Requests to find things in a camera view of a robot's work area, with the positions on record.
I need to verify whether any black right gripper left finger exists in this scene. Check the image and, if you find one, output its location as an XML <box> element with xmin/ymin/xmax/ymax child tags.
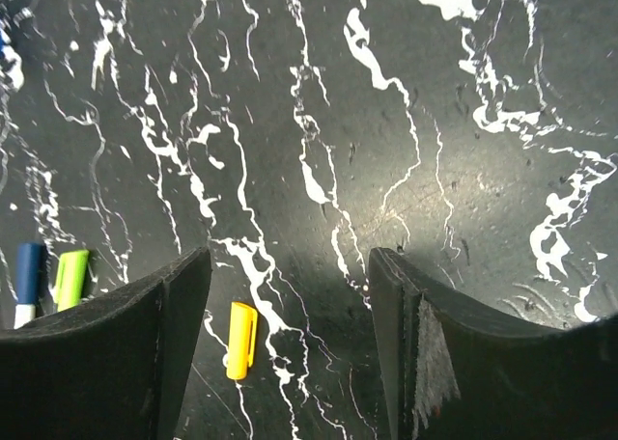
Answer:
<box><xmin>1</xmin><ymin>247</ymin><xmax>211</xmax><ymax>439</ymax></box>

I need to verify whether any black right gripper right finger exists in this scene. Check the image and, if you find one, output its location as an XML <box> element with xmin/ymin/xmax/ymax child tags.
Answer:
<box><xmin>368</xmin><ymin>248</ymin><xmax>617</xmax><ymax>439</ymax></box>

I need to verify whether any blue white pen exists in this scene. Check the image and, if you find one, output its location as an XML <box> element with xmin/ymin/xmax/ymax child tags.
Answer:
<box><xmin>14</xmin><ymin>304</ymin><xmax>37</xmax><ymax>329</ymax></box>

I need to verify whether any lime green pen cap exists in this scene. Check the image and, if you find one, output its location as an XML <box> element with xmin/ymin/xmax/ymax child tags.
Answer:
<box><xmin>53</xmin><ymin>250</ymin><xmax>90</xmax><ymax>312</ymax></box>

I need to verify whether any yellow pen cap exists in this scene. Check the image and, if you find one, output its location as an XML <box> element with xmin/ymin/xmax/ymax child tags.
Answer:
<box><xmin>226</xmin><ymin>302</ymin><xmax>258</xmax><ymax>380</ymax></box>

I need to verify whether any blue pen cap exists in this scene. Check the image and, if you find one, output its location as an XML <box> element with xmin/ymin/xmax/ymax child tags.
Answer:
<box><xmin>15</xmin><ymin>242</ymin><xmax>43</xmax><ymax>305</ymax></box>

